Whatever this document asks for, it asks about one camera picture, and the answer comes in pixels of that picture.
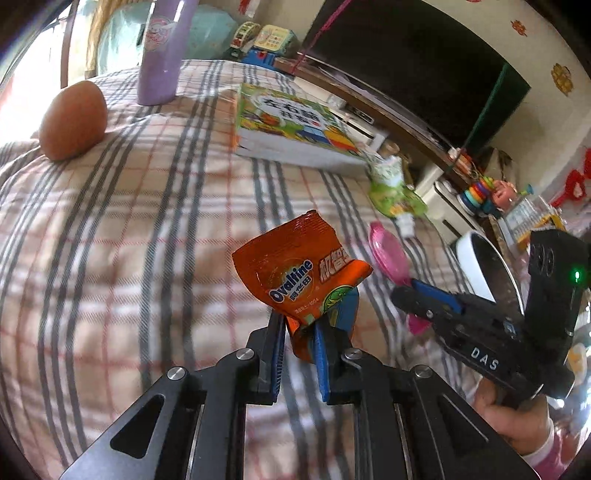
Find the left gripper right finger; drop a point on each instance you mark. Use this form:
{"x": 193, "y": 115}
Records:
{"x": 335, "y": 359}

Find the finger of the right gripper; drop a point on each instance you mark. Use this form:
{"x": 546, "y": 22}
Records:
{"x": 436, "y": 294}
{"x": 415, "y": 309}

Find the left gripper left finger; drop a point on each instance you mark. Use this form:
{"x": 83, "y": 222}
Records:
{"x": 268, "y": 344}

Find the pink blister pack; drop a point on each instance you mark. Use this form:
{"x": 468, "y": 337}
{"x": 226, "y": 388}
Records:
{"x": 391, "y": 258}

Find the orange Ovaltine packet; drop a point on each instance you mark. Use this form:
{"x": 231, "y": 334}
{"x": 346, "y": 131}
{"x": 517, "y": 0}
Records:
{"x": 301, "y": 270}

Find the white rim trash bin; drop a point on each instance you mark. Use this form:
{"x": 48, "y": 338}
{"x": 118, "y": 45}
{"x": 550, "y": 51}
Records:
{"x": 488, "y": 273}

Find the right hand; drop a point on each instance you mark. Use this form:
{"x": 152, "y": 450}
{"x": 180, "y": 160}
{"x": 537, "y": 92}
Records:
{"x": 526, "y": 429}

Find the green squeeze pouch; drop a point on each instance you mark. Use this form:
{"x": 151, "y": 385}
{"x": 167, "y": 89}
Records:
{"x": 392, "y": 190}

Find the red heart decoration right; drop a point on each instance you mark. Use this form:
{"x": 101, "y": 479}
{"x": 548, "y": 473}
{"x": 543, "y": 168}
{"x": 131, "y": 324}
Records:
{"x": 574, "y": 188}

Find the colourful children's book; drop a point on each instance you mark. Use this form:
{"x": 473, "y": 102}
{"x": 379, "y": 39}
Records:
{"x": 276, "y": 126}

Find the black television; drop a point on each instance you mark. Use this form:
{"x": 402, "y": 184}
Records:
{"x": 440, "y": 72}

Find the peach fruit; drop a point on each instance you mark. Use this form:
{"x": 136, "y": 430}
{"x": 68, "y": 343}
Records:
{"x": 75, "y": 121}

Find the toy cash register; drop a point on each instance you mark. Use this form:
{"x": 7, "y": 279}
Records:
{"x": 259, "y": 45}

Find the purple thermos bottle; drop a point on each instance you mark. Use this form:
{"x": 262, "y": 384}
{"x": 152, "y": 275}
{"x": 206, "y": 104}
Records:
{"x": 164, "y": 43}

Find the rainbow stacking ring toy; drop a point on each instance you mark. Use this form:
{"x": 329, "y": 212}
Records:
{"x": 477, "y": 199}

